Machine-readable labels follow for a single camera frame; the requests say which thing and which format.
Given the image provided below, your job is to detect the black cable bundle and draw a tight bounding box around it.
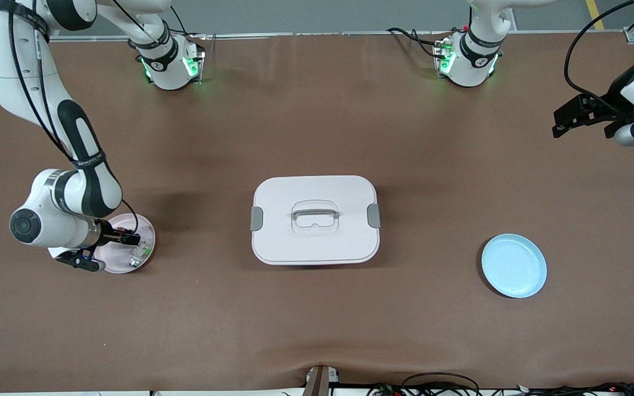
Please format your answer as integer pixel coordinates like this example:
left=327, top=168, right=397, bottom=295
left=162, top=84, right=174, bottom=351
left=367, top=372, right=634, bottom=396

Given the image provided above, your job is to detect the metal table edge bracket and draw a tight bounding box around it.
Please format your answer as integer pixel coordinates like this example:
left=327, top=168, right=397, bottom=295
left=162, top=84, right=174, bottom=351
left=305, top=365, right=341, bottom=396

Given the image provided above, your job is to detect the brown table mat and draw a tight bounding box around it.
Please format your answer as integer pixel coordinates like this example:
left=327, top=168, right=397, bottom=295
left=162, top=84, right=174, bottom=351
left=0, top=32, right=634, bottom=394

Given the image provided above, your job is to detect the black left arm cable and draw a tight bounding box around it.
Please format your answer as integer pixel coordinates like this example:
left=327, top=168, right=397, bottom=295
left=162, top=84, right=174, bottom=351
left=564, top=0, right=634, bottom=113

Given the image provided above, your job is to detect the pink round plate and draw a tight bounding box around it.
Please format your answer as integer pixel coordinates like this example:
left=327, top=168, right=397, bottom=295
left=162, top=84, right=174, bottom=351
left=94, top=213, right=157, bottom=275

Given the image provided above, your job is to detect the white lidded storage box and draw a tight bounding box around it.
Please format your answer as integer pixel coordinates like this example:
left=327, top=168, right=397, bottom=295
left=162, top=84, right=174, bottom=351
left=250, top=175, right=381, bottom=266

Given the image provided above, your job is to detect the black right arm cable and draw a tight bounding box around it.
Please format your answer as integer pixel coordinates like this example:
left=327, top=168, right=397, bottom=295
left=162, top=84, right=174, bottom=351
left=8, top=0, right=140, bottom=240

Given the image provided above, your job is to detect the light blue round plate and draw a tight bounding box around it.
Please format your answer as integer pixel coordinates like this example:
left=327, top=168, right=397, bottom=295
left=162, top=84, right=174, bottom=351
left=481, top=233, right=548, bottom=299

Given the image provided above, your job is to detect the black arm base cable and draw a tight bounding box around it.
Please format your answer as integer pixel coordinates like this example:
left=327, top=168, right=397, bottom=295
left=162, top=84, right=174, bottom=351
left=387, top=27, right=444, bottom=58

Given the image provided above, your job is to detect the green white switch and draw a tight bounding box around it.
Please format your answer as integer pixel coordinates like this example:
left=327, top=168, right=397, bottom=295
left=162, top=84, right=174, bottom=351
left=129, top=242, right=156, bottom=270

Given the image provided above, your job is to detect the silver table edge rail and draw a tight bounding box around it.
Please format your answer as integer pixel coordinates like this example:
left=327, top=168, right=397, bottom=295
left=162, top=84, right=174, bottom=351
left=47, top=30, right=628, bottom=43

